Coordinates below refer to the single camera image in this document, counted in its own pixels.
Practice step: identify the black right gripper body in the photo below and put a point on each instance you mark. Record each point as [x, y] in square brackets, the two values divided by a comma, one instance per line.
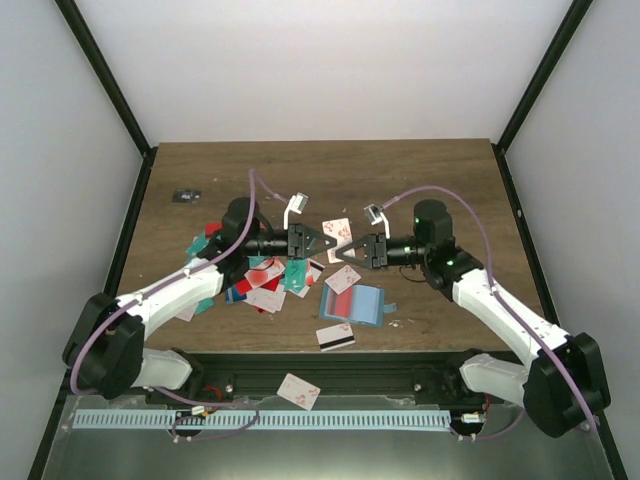
[393, 257]

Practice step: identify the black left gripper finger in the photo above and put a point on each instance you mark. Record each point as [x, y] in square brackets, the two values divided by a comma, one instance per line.
[319, 239]
[318, 247]

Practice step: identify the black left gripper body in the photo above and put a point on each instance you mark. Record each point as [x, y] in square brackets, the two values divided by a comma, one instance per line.
[278, 248]

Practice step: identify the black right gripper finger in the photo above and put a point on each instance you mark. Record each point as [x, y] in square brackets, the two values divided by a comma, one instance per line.
[349, 256]
[357, 244]

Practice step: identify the white floral card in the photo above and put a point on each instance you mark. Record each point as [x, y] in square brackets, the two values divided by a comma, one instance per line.
[298, 392]
[343, 279]
[340, 230]

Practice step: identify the red white circle card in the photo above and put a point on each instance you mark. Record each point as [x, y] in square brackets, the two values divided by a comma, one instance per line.
[339, 305]

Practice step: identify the blue card holder wallet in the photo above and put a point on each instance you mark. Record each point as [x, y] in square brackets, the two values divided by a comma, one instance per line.
[368, 306]

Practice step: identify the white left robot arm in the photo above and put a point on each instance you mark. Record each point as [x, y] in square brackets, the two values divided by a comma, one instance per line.
[106, 352]

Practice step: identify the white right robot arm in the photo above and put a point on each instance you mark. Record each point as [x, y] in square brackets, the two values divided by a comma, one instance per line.
[558, 378]

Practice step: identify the white striped card on table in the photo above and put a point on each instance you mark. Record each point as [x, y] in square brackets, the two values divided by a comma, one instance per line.
[334, 337]

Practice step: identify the black VIP card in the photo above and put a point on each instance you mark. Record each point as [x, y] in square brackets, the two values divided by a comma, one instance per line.
[184, 196]

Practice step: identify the light blue slotted strip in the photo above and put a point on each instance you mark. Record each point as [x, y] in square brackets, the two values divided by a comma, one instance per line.
[396, 420]

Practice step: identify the metal front plate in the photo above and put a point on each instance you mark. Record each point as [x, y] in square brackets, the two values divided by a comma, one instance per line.
[510, 448]

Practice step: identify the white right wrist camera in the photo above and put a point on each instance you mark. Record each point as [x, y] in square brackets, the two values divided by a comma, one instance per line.
[376, 216]

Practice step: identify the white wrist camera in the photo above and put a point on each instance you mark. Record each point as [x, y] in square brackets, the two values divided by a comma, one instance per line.
[295, 205]
[376, 216]

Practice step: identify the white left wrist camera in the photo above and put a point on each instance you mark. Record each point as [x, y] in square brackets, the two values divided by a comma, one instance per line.
[295, 205]

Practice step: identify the black front mounting rail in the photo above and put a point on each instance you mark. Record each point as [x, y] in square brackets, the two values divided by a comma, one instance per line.
[426, 377]

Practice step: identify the white floral card on rail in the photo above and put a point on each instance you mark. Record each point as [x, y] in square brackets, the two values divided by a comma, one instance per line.
[298, 392]

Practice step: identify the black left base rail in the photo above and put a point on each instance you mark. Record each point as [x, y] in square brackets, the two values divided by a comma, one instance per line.
[120, 250]

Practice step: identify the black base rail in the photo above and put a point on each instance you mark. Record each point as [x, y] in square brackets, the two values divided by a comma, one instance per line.
[534, 264]
[120, 250]

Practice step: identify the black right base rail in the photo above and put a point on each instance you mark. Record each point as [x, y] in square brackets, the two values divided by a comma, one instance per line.
[534, 264]

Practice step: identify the black right frame post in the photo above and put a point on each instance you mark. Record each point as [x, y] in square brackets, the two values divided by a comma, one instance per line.
[561, 39]

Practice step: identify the black frame post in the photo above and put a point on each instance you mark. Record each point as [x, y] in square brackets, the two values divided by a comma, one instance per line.
[81, 31]
[561, 39]

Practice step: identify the black left frame post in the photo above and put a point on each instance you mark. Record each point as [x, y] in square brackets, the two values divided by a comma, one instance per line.
[81, 31]

